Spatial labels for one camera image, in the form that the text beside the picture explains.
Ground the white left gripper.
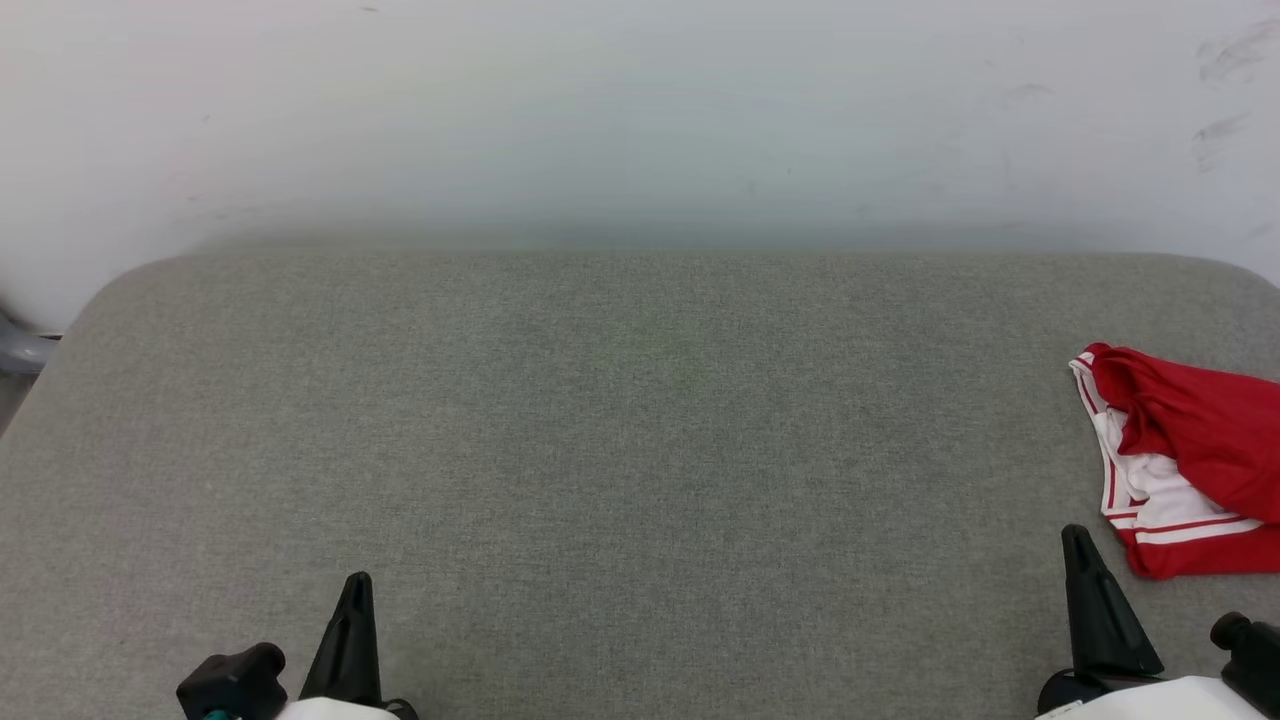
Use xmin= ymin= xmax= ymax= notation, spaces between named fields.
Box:
xmin=270 ymin=571 xmax=421 ymax=720

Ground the grey metal frame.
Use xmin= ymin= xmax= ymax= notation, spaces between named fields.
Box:
xmin=0 ymin=300 xmax=63 ymax=379

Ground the red white basketball jersey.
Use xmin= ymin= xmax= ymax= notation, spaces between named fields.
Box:
xmin=1068 ymin=342 xmax=1280 ymax=581

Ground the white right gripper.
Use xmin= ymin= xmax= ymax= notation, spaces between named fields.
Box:
xmin=1035 ymin=524 xmax=1276 ymax=720

